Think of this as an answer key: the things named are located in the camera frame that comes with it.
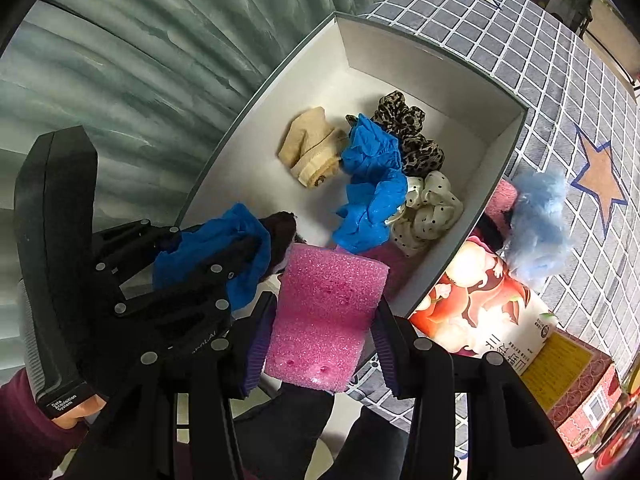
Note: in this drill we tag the beige cloth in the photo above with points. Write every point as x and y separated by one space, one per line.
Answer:
310 145

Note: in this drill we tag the cream polka dot scrunchie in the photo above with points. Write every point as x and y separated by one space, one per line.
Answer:
430 220

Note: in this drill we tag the person's left forearm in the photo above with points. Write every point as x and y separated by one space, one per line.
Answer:
25 435

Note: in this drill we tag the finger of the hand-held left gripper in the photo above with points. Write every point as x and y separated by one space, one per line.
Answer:
175 305
130 240

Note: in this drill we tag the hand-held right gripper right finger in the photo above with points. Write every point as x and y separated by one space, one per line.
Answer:
387 355

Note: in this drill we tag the yellow round disc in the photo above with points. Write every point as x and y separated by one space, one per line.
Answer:
631 379

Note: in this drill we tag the blue crinkled cloth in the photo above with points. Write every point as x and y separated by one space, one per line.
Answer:
225 232
370 200

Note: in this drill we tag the red box with yellow top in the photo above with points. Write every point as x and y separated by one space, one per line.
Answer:
555 370

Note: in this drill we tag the dark brown scrunchie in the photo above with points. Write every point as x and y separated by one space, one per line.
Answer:
280 235

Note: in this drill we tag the light blue fluffy scrunchie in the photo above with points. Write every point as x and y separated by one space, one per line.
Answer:
537 220

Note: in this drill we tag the white cardboard box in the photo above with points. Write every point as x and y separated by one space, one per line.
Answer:
375 60

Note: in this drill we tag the pink foam sponge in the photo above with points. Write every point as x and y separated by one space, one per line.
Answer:
502 200
325 310
397 270

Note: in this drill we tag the leopard print scrunchie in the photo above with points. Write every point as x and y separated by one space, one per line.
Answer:
420 152

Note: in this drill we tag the red floral printed bag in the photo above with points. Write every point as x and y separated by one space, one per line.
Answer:
475 300

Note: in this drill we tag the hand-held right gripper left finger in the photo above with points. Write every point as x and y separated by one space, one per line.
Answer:
257 345

